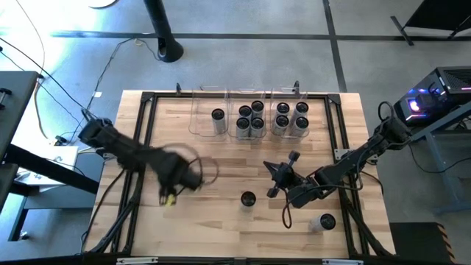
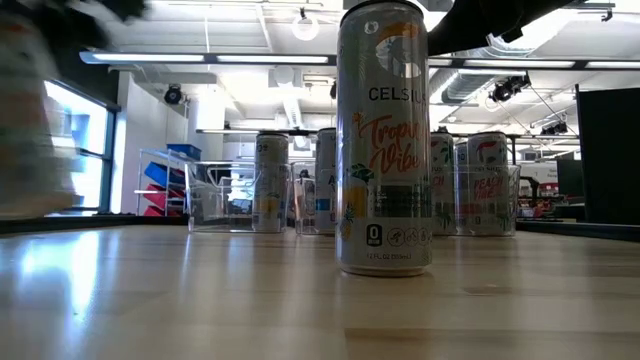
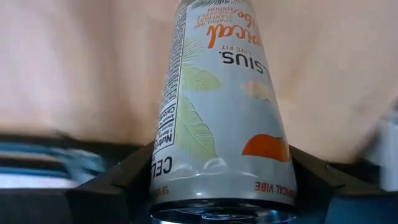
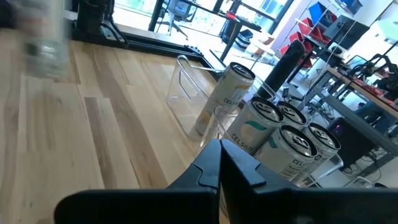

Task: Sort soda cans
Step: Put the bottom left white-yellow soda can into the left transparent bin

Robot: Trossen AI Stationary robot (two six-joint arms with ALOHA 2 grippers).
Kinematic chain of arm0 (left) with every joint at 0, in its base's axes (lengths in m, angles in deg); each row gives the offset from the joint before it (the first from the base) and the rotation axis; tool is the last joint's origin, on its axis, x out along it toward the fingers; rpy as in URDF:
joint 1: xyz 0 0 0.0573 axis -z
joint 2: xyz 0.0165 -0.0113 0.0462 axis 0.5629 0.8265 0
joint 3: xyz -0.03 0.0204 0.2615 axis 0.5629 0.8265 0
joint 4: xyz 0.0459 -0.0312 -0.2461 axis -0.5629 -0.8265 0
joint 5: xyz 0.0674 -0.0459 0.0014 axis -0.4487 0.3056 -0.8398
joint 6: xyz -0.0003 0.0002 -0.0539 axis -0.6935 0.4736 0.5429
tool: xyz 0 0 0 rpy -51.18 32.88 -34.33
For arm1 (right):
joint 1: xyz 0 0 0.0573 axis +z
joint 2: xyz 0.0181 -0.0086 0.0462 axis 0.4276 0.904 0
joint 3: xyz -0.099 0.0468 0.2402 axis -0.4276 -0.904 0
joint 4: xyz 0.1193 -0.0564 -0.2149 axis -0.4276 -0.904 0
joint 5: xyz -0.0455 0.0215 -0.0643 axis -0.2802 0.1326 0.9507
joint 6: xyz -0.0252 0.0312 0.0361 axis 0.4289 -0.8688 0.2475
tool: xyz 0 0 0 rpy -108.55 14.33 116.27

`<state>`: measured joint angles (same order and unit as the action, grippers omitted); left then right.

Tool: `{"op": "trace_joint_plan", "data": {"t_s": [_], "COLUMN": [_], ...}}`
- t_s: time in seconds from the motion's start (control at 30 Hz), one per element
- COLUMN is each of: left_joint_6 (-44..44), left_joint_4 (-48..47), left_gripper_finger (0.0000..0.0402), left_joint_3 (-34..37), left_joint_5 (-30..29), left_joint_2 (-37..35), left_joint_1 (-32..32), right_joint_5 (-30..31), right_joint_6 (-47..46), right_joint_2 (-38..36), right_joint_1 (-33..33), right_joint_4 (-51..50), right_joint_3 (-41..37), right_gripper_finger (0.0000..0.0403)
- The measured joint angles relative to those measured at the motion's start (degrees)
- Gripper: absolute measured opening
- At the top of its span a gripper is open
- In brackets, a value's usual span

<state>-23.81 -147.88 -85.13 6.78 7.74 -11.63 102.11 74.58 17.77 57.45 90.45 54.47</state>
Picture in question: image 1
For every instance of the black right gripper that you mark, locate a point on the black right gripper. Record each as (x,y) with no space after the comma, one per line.
(285,176)

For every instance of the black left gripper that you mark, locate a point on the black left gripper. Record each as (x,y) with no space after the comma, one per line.
(178,171)

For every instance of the Celsius Arctic Vibe can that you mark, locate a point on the Celsius Arctic Vibe can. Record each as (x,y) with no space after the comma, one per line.
(245,111)
(243,125)
(257,106)
(257,125)

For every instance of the Celsius Peach Vibe can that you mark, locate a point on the Celsius Peach Vibe can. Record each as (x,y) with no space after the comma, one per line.
(282,108)
(281,122)
(301,107)
(300,123)

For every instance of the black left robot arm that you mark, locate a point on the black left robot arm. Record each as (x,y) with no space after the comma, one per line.
(121,147)

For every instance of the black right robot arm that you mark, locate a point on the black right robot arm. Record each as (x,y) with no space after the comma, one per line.
(353,160)

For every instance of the clear plastic bin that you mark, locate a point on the clear plastic bin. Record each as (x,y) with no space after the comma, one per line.
(272,106)
(200,121)
(232,110)

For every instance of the silver mounting plate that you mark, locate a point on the silver mounting plate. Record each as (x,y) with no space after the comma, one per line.
(340,154)

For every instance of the black clamp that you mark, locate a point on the black clamp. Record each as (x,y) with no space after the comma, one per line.
(178,88)
(296,86)

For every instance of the white paper sheet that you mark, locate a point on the white paper sheet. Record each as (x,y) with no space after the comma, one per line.
(55,158)

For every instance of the black box with yellow stripes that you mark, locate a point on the black box with yellow stripes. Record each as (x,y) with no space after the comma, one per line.
(419,243)

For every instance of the grey metal stand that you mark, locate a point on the grey metal stand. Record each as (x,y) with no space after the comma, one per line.
(438,165)

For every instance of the black floor stand pole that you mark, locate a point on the black floor stand pole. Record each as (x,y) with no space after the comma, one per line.
(162,25)

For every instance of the black side table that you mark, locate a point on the black side table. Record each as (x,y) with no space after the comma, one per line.
(16,103)

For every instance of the black computer with RGB lights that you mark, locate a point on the black computer with RGB lights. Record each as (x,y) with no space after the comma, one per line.
(438,92)

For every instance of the black folding stand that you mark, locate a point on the black folding stand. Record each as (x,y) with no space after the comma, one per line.
(438,14)

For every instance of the white bracket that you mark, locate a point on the white bracket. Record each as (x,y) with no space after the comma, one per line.
(342,262)
(136,260)

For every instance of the black aluminium table frame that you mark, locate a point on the black aluminium table frame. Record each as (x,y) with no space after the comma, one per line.
(146,96)

